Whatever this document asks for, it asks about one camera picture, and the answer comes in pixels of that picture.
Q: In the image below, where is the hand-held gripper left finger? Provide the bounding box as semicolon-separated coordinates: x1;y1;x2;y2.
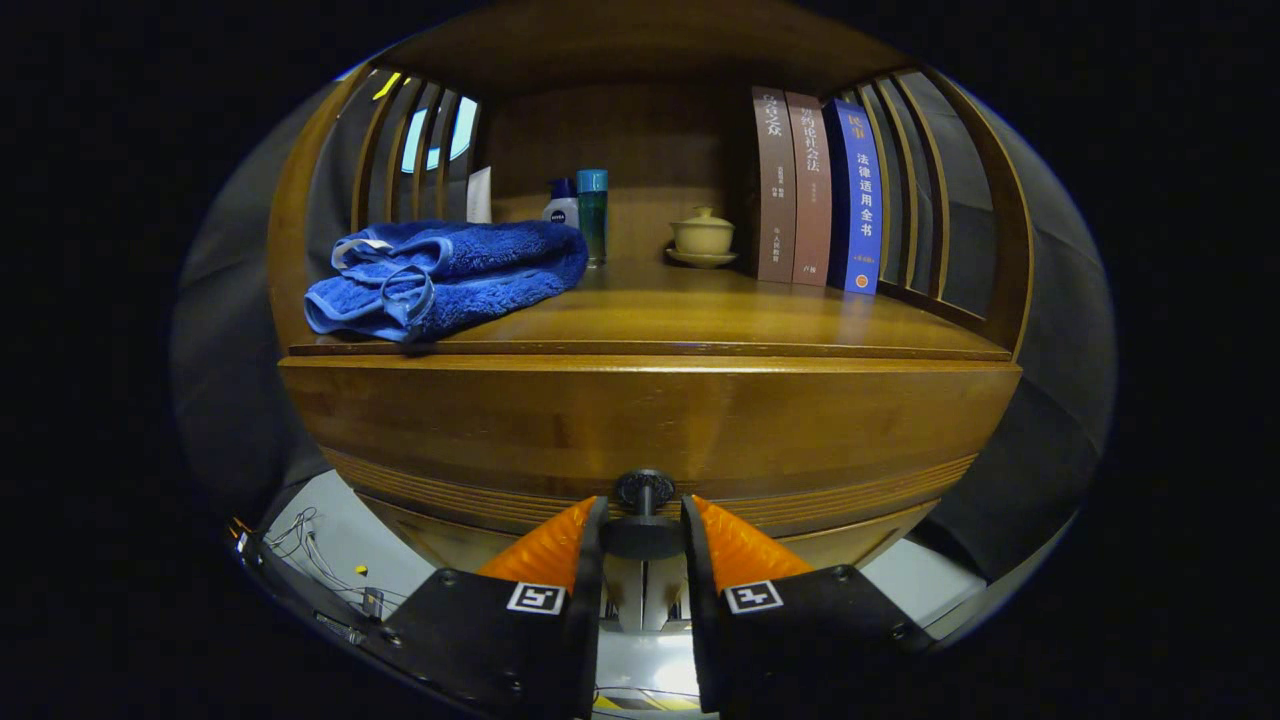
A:
365;495;609;720

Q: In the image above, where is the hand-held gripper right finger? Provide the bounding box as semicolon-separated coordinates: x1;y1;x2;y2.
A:
682;493;936;716

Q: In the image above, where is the wooden drawer with black knob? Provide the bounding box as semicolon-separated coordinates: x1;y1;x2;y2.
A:
278;355;1023;563

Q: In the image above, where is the wooden cabinet door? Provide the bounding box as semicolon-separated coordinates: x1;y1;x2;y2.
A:
780;498;943;571
352;490;546;576

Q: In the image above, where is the wooden countertop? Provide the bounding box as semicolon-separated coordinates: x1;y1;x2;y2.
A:
288;255;1013;363

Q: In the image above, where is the wooden cabinet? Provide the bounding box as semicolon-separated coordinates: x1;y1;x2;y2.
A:
265;5;1036;576

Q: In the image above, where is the yellow black striped tape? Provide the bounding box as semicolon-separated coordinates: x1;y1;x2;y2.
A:
595;693;703;715

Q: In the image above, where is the beige lidded teacup with saucer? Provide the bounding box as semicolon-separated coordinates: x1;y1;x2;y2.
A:
666;206;739;269

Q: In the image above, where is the blue folded towel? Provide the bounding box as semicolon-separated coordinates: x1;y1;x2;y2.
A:
303;220;590;344

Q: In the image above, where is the teal clear bottle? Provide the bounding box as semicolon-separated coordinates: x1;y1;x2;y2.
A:
576;168;609;268

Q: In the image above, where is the white lotion bottle blue cap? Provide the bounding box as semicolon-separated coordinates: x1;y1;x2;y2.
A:
542;178;580;229

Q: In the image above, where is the reddish brown book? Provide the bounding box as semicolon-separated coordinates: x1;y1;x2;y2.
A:
786;92;833;288

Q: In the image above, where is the blue book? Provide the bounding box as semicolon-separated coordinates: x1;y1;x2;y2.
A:
824;98;884;296

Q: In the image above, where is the thin grey cable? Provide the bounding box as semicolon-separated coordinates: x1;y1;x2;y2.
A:
265;505;401;613

